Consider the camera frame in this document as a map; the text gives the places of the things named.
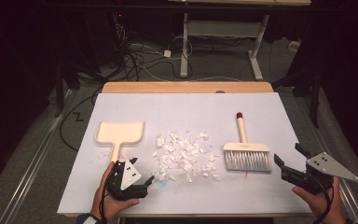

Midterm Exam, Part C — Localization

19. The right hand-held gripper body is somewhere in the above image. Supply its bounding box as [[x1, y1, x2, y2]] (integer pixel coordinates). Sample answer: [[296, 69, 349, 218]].
[[281, 151, 358, 196]]

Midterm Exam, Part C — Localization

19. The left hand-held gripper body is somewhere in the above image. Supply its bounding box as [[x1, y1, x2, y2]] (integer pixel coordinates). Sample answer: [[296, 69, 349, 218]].
[[105, 159, 150, 201]]

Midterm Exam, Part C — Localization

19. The cream plastic dustpan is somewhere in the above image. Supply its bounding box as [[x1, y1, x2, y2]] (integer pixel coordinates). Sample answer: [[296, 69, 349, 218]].
[[94, 120, 145, 164]]

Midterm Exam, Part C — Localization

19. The cream brush with grey bristles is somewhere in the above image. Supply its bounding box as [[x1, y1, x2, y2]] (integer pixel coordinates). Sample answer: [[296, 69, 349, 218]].
[[222, 112, 272, 173]]

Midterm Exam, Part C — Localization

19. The person's left hand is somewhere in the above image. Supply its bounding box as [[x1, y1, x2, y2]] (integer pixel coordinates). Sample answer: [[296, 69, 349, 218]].
[[89, 161, 141, 222]]

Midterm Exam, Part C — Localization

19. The person's right hand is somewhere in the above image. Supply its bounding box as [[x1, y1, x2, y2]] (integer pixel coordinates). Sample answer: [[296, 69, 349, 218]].
[[291, 177, 347, 222]]

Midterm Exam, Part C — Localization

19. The pile of white paper scraps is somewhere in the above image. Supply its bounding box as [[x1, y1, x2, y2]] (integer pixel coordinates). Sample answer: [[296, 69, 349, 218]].
[[151, 130, 222, 184]]

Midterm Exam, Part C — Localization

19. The black metal stand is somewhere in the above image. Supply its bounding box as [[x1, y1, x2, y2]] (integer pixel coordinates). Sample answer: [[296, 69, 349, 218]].
[[272, 62, 324, 129], [53, 60, 82, 119]]

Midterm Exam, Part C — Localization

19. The white table cover sheet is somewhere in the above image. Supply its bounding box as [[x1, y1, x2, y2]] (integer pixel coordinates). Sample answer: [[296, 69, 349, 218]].
[[57, 91, 314, 216]]

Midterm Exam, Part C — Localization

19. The wooden table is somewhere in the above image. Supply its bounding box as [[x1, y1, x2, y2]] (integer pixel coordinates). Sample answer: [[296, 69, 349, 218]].
[[57, 80, 315, 218]]

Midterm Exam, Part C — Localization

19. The white power strip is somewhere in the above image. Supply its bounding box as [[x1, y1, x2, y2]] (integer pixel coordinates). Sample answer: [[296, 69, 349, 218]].
[[287, 39, 302, 53]]

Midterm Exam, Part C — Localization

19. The right hand-held gripper black cable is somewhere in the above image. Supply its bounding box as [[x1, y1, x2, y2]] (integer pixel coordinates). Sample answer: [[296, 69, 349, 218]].
[[310, 173, 336, 224]]

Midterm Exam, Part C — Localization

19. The metal floor rail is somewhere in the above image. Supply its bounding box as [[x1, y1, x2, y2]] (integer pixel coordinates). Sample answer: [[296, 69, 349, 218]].
[[292, 92, 358, 224], [0, 88, 76, 224]]

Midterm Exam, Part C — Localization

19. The long black floor cable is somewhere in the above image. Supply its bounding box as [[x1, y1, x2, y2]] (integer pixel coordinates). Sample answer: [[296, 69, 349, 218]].
[[59, 88, 104, 153]]

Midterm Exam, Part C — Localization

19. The tangle of floor cables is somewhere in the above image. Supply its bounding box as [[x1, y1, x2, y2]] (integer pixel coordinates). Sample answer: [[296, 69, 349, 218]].
[[113, 22, 195, 82]]

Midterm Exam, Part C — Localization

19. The white metal desk frame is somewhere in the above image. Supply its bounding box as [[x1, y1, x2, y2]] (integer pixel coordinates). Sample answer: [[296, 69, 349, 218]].
[[179, 12, 271, 81]]

